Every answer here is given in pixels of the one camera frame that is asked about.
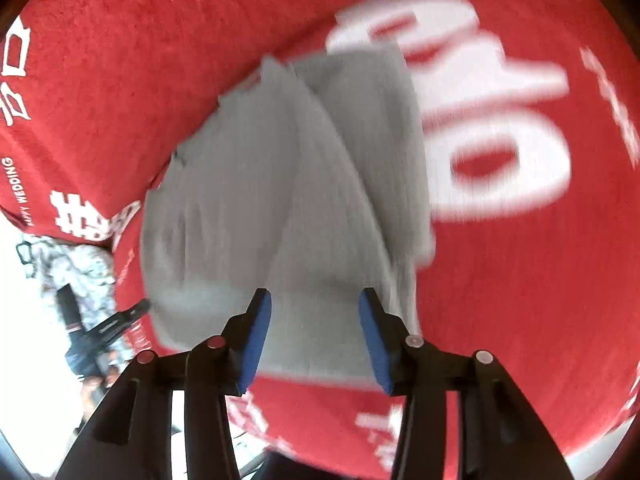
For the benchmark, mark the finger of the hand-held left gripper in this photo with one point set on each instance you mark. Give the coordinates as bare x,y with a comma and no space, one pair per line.
69,310
125,316

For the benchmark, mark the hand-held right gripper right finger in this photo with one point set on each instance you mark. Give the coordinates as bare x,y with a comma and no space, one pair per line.
374,340

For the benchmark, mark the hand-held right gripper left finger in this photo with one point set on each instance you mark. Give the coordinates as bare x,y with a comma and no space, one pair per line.
257,330

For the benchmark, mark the grey sweater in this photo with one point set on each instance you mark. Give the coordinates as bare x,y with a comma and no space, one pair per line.
310,200

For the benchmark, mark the red printed blanket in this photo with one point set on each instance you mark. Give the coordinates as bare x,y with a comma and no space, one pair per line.
500,285

